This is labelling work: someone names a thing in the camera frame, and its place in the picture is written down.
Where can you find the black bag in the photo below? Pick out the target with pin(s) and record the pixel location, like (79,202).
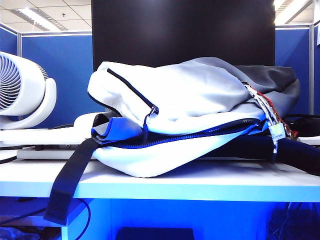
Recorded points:
(308,122)

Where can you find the white under-desk shelf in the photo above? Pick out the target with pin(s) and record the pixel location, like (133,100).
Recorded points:
(72,215)

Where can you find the black computer monitor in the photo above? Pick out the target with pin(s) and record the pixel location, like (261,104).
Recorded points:
(175,30)

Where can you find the white paper sheet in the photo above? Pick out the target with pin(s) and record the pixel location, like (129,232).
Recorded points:
(318,32)

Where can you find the white and gray backpack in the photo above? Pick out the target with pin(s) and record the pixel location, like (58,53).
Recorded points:
(190,95)

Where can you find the black box under desk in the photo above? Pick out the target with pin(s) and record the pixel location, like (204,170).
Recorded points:
(155,234)

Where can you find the long ceiling light panel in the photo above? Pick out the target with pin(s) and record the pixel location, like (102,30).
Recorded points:
(40,18)
(292,10)

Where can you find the white desk fan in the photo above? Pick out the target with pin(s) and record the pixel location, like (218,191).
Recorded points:
(25,82)

